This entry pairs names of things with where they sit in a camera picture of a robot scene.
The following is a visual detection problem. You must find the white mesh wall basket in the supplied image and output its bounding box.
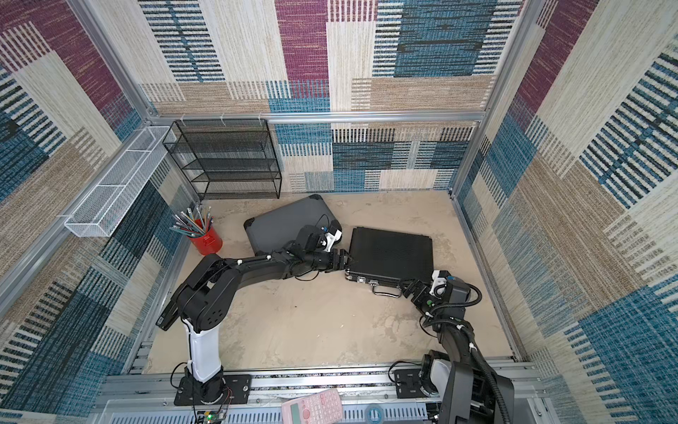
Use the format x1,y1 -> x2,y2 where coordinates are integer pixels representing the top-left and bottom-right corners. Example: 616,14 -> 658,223
65,126 -> 169,238

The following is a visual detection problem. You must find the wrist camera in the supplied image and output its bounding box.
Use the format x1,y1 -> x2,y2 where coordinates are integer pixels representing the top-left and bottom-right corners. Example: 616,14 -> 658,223
297,220 -> 343,253
428,270 -> 476,319

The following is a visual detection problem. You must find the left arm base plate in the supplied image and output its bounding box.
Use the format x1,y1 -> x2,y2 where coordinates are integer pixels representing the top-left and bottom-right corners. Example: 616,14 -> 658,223
173,372 -> 252,407

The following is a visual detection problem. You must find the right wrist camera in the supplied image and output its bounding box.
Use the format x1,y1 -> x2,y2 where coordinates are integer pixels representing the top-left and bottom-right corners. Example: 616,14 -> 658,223
428,270 -> 476,319

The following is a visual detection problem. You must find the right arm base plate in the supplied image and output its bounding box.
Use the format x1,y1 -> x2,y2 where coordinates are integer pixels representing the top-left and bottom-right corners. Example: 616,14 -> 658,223
390,369 -> 439,399

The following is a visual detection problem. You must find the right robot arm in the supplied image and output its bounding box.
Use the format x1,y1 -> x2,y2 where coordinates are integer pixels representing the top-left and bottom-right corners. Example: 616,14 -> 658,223
398,276 -> 515,423

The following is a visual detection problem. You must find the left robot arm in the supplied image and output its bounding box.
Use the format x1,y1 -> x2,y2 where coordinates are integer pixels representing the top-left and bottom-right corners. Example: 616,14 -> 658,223
156,248 -> 350,388

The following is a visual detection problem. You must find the black poker set case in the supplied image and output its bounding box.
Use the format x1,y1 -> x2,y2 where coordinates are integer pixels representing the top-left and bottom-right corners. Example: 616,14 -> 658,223
345,227 -> 434,296

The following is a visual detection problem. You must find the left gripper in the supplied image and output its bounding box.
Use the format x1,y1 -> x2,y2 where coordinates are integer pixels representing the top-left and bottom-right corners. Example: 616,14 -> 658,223
305,252 -> 362,275

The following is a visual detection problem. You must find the blue tape roll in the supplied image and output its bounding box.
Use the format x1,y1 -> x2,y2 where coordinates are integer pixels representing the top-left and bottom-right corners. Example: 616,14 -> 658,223
364,404 -> 385,424

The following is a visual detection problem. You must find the red metal pencil bucket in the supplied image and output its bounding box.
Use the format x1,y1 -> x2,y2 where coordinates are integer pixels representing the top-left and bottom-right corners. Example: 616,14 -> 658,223
190,219 -> 224,256

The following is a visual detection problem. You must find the pink calculator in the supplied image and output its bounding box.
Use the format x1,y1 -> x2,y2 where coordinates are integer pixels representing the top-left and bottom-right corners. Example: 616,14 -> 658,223
281,389 -> 344,424

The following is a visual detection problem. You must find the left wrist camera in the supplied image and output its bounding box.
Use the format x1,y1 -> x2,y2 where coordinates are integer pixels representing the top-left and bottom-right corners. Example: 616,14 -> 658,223
297,220 -> 343,253

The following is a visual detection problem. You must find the black mesh shelf rack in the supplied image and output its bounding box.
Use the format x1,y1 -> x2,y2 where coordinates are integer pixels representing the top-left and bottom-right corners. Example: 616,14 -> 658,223
162,118 -> 283,201

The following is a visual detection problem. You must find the grey poker set case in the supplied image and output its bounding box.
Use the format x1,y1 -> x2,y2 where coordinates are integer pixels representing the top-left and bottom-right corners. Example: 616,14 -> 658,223
244,194 -> 343,254

